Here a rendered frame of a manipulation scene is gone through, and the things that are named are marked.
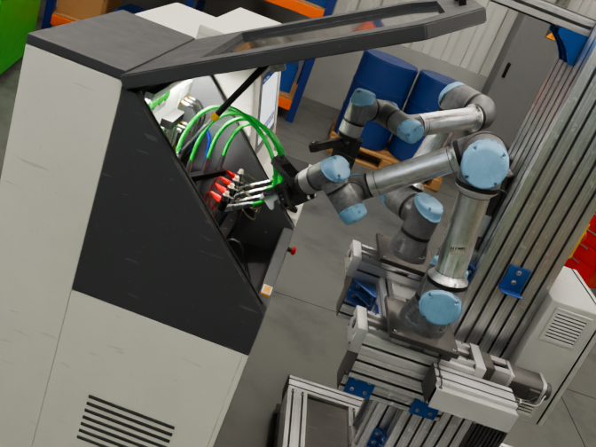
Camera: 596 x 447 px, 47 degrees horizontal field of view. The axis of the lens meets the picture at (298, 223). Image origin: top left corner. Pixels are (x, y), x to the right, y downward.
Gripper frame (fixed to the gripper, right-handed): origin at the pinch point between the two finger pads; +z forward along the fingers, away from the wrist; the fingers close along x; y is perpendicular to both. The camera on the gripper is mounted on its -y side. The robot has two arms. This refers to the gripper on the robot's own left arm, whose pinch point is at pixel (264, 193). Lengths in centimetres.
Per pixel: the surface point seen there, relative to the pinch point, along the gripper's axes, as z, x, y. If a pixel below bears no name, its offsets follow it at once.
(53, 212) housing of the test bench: 28, -54, -17
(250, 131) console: 32, 30, -26
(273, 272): 16.6, 4.3, 24.6
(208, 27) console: 22, 22, -64
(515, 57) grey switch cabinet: 245, 621, -71
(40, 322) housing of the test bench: 54, -60, 11
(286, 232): 35.1, 30.7, 14.1
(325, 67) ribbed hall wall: 413, 494, -150
